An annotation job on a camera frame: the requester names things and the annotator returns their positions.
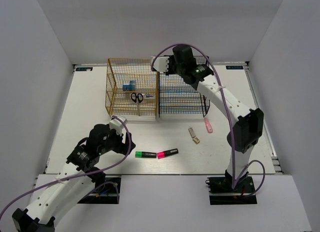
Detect blue tape dispenser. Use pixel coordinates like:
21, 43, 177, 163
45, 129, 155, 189
122, 80, 137, 91

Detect black handled scissors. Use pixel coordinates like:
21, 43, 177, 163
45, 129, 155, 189
131, 92, 144, 116

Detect pink highlighter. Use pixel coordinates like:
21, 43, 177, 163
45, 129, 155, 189
157, 149, 179, 159

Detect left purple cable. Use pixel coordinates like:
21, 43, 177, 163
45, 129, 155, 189
0, 115, 132, 218

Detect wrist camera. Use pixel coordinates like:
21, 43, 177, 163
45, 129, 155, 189
109, 115, 128, 136
150, 56, 170, 73

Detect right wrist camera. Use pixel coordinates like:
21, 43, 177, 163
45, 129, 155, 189
150, 56, 170, 73

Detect gold wire shelf rack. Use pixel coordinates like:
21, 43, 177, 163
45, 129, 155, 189
105, 58, 158, 121

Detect pink eraser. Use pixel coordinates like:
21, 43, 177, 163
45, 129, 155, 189
204, 118, 213, 133

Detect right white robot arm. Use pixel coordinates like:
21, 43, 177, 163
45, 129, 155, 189
172, 43, 264, 192

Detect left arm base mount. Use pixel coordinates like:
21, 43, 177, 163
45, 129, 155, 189
78, 176, 122, 205

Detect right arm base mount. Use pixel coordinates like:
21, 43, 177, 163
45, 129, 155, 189
205, 177, 257, 205

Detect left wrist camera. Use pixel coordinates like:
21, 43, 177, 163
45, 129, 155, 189
109, 115, 128, 136

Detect left table label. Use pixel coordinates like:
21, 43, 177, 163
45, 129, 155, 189
75, 67, 93, 71

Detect black wire shelf rack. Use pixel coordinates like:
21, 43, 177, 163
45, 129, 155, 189
158, 72, 210, 119

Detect green highlighter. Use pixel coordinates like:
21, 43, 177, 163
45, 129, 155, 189
135, 151, 157, 159

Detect white correction tape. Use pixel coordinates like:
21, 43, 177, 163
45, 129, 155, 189
188, 127, 196, 138

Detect table label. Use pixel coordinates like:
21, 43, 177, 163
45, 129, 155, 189
225, 65, 244, 70
75, 67, 93, 71

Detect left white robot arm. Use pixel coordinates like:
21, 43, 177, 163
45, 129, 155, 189
12, 120, 136, 232

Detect right table label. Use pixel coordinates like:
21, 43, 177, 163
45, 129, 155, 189
225, 65, 244, 70

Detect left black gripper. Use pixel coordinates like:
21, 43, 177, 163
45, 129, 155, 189
98, 126, 136, 155

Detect beige eraser block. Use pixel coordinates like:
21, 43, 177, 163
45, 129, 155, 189
192, 137, 200, 144

